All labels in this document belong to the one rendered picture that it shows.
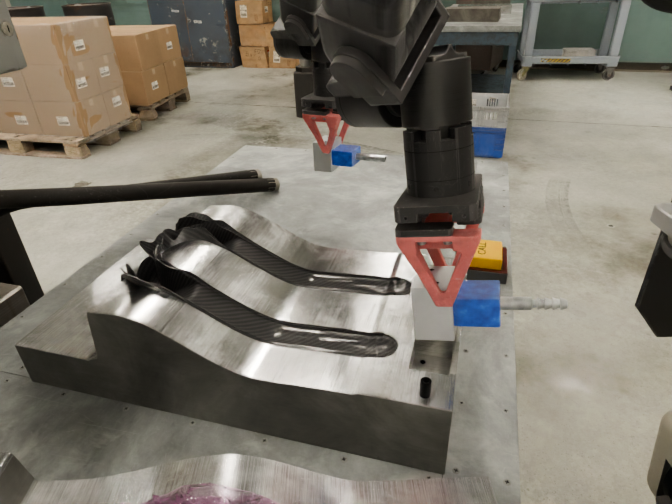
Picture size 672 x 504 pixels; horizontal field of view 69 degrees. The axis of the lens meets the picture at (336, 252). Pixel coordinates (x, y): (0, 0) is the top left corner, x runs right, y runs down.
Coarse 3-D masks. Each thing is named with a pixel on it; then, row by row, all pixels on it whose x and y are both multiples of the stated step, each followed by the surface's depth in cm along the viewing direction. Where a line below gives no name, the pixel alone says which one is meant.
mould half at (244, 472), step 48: (0, 480) 37; (96, 480) 40; (144, 480) 38; (192, 480) 37; (240, 480) 37; (288, 480) 38; (336, 480) 40; (384, 480) 41; (432, 480) 41; (480, 480) 41
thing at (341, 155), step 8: (336, 136) 91; (336, 144) 89; (344, 144) 90; (320, 152) 88; (336, 152) 87; (344, 152) 86; (352, 152) 86; (360, 152) 90; (320, 160) 89; (328, 160) 88; (336, 160) 88; (344, 160) 87; (352, 160) 87; (368, 160) 87; (376, 160) 86; (384, 160) 86; (320, 168) 90; (328, 168) 89; (336, 168) 91
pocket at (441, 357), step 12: (420, 348) 52; (432, 348) 52; (444, 348) 51; (456, 348) 51; (420, 360) 52; (432, 360) 52; (444, 360) 52; (456, 360) 50; (432, 372) 50; (444, 372) 50; (456, 372) 49
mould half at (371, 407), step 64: (128, 256) 73; (192, 256) 58; (320, 256) 67; (384, 256) 66; (64, 320) 60; (128, 320) 49; (192, 320) 51; (320, 320) 55; (384, 320) 54; (64, 384) 58; (128, 384) 54; (192, 384) 51; (256, 384) 48; (320, 384) 46; (384, 384) 46; (448, 384) 45; (384, 448) 48
